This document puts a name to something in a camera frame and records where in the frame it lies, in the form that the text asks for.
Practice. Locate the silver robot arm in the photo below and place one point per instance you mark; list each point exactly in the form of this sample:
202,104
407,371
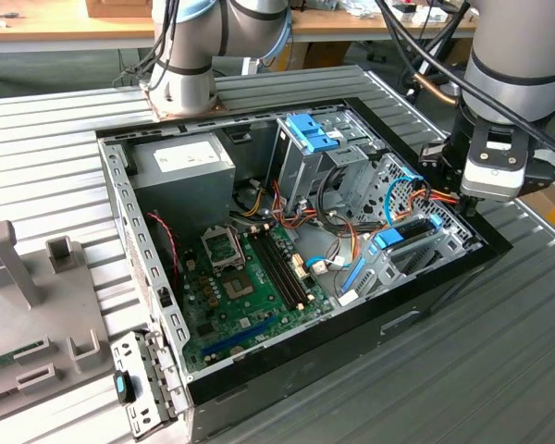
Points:
185,51

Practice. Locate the hard disk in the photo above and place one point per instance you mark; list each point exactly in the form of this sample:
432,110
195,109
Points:
388,239

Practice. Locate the blue black latch tab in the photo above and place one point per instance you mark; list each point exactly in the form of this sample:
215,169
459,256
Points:
119,386

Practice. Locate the brown square base plate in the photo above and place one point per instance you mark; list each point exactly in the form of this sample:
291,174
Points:
166,117

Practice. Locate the black RAM slot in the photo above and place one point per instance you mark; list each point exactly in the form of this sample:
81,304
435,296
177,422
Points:
275,273
289,266

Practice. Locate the square black chipset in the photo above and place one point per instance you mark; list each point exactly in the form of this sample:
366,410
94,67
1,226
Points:
238,287

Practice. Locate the black open PC case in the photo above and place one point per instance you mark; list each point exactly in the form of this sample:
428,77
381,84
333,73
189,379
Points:
333,370

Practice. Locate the small white box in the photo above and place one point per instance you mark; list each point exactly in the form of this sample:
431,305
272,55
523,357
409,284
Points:
432,16

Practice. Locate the blue expansion slot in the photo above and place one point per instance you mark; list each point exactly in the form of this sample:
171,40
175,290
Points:
240,335

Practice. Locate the grey power supply unit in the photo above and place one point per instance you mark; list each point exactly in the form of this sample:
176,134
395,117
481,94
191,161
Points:
180,194

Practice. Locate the blue plastic drive latch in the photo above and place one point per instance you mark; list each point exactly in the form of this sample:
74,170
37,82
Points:
310,131

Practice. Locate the metal disk bay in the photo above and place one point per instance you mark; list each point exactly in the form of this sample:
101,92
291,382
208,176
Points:
393,274

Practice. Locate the green motherboard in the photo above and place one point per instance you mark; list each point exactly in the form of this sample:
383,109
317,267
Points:
254,314

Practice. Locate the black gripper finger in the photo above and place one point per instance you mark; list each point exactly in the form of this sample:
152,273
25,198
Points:
472,208

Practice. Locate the brown cardboard box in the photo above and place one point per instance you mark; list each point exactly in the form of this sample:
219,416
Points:
324,55
111,8

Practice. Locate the metal drive cage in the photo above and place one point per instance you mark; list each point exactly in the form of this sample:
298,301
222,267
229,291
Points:
300,176

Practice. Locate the silver slot retention bracket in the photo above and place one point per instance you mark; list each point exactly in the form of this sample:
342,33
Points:
162,370

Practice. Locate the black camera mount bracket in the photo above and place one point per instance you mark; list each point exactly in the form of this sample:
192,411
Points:
478,139

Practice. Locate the CPU socket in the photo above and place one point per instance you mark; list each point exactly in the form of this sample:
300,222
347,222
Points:
219,252

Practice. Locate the grey parts rack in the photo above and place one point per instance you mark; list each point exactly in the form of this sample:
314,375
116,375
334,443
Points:
51,314

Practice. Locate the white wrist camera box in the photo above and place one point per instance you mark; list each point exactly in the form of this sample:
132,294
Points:
490,178

